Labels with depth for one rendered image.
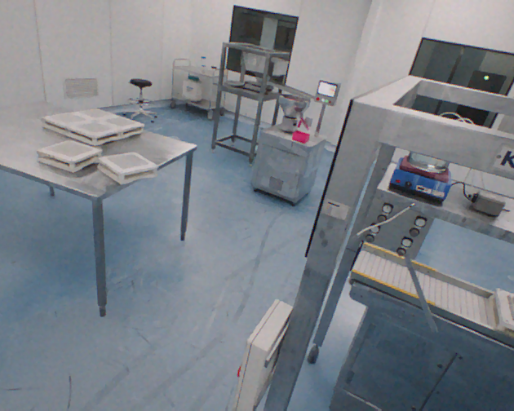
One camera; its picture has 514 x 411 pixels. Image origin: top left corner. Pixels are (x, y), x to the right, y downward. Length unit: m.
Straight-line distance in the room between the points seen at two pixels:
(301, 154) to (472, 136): 3.28
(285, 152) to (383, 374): 2.62
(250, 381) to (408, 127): 0.66
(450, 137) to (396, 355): 1.36
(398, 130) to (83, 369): 2.04
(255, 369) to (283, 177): 3.28
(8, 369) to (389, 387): 1.95
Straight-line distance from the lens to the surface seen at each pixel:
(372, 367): 1.96
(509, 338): 1.69
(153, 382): 2.21
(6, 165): 2.39
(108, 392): 2.20
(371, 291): 1.62
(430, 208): 1.39
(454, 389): 1.95
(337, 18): 6.65
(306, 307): 0.86
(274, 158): 4.01
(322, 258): 0.77
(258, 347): 0.84
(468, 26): 6.36
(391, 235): 1.44
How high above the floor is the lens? 1.81
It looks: 28 degrees down
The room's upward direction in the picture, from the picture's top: 11 degrees clockwise
